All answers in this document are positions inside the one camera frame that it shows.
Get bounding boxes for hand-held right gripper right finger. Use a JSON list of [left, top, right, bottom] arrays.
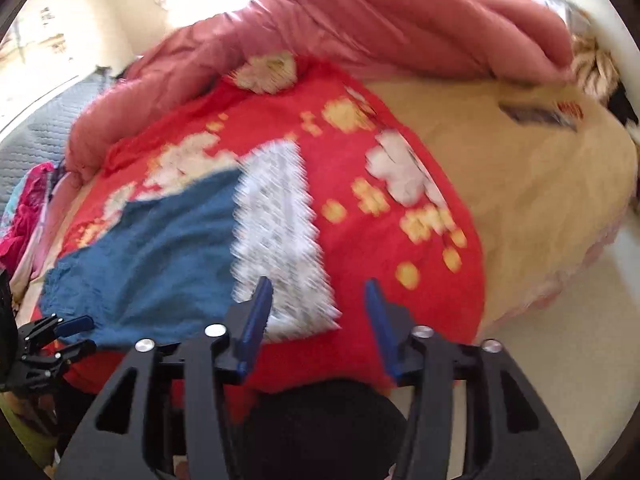
[[364, 279, 581, 480]]

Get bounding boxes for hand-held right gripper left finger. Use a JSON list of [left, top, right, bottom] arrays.
[[54, 276, 275, 480]]

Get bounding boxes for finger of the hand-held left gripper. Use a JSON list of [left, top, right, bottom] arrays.
[[21, 315, 97, 347], [24, 339, 99, 379]]

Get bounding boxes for blue denim pants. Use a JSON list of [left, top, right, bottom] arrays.
[[39, 139, 345, 353]]

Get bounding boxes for red floral blanket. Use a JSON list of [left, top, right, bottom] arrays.
[[60, 55, 487, 411]]

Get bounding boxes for colourful clothes pile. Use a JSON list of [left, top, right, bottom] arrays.
[[0, 162, 66, 281]]

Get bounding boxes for grey quilted headboard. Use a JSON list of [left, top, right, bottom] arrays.
[[0, 72, 122, 217]]

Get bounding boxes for beige bed sheet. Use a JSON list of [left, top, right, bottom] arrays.
[[10, 77, 639, 333]]

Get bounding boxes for salmon pink duvet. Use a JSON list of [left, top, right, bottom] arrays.
[[65, 0, 577, 183]]

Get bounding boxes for striped brown cloth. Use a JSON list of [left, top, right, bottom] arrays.
[[570, 35, 627, 107]]

